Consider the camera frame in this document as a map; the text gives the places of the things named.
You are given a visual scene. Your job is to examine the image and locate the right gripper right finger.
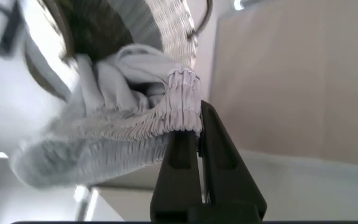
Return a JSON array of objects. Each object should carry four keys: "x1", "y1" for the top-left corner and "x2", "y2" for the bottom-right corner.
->
[{"x1": 197, "y1": 100, "x2": 267, "y2": 223}]

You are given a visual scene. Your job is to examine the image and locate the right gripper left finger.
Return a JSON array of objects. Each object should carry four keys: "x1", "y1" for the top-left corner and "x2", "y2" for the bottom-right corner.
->
[{"x1": 150, "y1": 130, "x2": 203, "y2": 223}]

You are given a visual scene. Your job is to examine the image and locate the pale grey shorts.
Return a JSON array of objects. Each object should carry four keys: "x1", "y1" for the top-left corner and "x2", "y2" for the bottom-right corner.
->
[{"x1": 9, "y1": 43, "x2": 203, "y2": 189}]

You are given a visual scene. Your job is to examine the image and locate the white laundry basket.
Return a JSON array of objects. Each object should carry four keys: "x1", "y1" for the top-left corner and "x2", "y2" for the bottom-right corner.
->
[{"x1": 20, "y1": 0, "x2": 214, "y2": 102}]

